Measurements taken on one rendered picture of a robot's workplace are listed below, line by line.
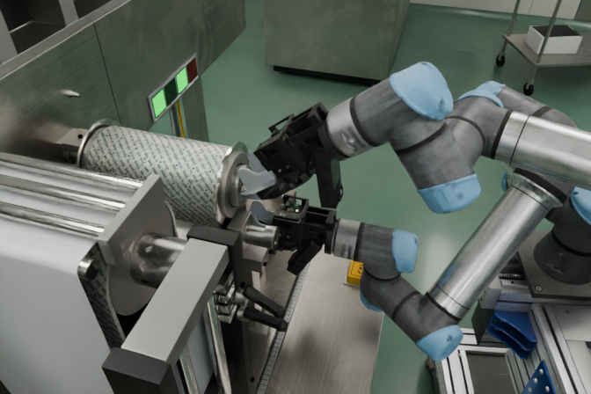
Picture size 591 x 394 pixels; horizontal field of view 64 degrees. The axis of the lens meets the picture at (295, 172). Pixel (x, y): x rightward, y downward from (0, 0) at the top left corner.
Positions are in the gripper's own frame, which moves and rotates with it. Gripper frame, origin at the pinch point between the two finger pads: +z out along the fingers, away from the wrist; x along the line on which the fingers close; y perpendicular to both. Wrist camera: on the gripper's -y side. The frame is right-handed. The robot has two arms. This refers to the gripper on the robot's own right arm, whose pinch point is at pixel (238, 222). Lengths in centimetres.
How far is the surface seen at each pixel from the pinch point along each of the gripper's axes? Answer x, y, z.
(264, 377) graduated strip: 20.2, -19.0, -11.9
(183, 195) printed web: 12.3, 17.0, 3.5
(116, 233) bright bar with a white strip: 38, 36, -5
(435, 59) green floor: -329, -109, -40
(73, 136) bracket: 6.3, 19.9, 27.9
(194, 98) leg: -71, -18, 47
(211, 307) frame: 39, 30, -15
